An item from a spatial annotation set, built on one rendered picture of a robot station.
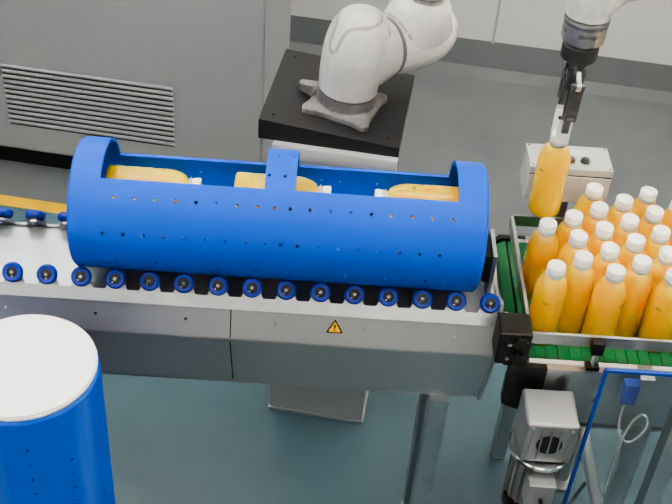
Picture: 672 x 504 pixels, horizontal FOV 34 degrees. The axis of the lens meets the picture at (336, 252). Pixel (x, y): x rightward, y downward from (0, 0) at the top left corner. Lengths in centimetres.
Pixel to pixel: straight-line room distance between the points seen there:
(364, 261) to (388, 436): 120
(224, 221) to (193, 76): 177
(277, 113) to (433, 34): 44
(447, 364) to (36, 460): 94
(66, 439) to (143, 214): 48
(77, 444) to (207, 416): 129
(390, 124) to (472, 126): 199
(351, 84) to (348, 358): 69
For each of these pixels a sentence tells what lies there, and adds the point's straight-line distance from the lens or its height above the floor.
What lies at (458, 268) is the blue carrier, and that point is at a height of 109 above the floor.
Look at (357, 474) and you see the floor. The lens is 329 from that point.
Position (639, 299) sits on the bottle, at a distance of 244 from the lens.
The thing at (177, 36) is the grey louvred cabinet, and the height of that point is 68.
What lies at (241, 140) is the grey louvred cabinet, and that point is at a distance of 407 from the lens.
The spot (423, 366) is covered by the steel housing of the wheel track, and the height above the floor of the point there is 77.
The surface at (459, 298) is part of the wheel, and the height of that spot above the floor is 97.
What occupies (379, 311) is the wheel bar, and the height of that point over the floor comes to 93.
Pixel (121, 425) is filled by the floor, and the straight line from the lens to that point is 341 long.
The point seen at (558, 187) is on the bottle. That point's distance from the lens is 244.
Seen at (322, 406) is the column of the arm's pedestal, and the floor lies 5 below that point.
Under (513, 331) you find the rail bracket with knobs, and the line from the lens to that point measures 231.
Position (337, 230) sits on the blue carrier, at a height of 116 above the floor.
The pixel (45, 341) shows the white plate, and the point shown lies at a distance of 220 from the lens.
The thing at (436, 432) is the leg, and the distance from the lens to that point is 273.
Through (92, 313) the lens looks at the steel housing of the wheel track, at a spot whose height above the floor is 88.
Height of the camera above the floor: 255
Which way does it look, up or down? 40 degrees down
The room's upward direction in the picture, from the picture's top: 5 degrees clockwise
